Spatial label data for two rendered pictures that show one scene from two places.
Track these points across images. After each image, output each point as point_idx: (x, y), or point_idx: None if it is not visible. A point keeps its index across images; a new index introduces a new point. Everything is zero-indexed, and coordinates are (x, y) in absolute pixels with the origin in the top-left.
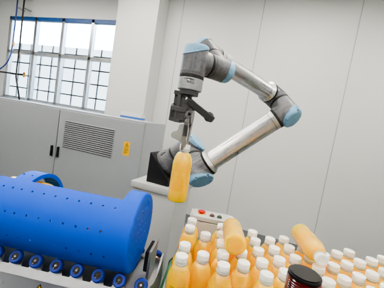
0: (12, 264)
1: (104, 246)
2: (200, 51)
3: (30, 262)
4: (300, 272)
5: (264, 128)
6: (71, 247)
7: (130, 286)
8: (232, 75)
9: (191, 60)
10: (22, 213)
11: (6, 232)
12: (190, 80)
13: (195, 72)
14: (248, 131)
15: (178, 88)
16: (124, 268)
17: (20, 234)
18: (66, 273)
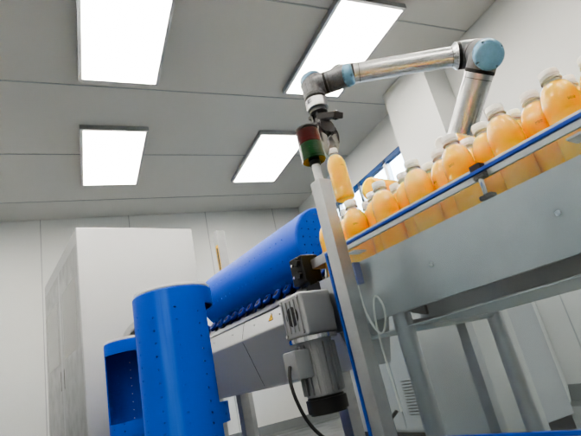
0: (258, 310)
1: (285, 248)
2: (306, 77)
3: (263, 300)
4: None
5: (465, 92)
6: (272, 265)
7: None
8: (349, 72)
9: (303, 88)
10: (247, 261)
11: (245, 282)
12: (309, 101)
13: (309, 93)
14: (454, 111)
15: (309, 114)
16: None
17: (250, 277)
18: None
